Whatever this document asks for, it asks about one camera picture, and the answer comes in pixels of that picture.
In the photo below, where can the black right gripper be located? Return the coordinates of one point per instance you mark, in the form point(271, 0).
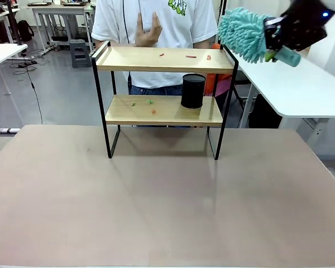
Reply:
point(301, 26)

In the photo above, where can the teal microfiber duster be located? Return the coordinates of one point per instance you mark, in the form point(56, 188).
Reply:
point(241, 35)

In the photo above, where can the person's left forearm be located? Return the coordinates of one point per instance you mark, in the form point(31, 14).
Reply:
point(203, 44)

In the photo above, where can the person's right forearm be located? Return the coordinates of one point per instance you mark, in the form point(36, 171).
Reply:
point(101, 44)

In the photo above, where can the person's right hand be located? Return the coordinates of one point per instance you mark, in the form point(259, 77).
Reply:
point(148, 33)

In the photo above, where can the white curved-edge side table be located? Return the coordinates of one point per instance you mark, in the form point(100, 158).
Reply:
point(293, 86)

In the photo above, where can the orange pink chair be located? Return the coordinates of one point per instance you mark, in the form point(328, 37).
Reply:
point(219, 83)

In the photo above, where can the long red paper scrap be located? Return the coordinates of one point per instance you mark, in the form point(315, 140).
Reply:
point(191, 57)

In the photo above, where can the black cylindrical container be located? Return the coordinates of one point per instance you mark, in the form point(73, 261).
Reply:
point(193, 92)

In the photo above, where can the person in white t-shirt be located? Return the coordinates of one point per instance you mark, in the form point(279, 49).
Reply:
point(156, 16)

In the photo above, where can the blue jeans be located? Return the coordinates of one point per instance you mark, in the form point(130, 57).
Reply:
point(156, 90)

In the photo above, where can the large green paper scrap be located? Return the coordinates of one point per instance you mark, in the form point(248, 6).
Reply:
point(150, 102)

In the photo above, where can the grey plastic step stool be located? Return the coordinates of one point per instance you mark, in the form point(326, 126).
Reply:
point(79, 53)

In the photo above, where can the black backpack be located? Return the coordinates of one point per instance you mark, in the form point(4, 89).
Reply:
point(25, 30)

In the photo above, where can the black tripod pole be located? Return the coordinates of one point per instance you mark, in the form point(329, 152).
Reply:
point(14, 22)

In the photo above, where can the white desk with metal leg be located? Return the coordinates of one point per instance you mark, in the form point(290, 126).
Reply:
point(2, 53)

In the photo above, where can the white background desk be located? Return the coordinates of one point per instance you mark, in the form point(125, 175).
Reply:
point(0, 16)

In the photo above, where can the white power strip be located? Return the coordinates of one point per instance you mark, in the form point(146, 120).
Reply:
point(9, 130)

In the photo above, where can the wooden two-tier shelf black frame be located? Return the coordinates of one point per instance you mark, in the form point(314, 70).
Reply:
point(162, 62)

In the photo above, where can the grey-frame workbench table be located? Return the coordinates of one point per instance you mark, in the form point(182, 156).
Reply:
point(61, 16)

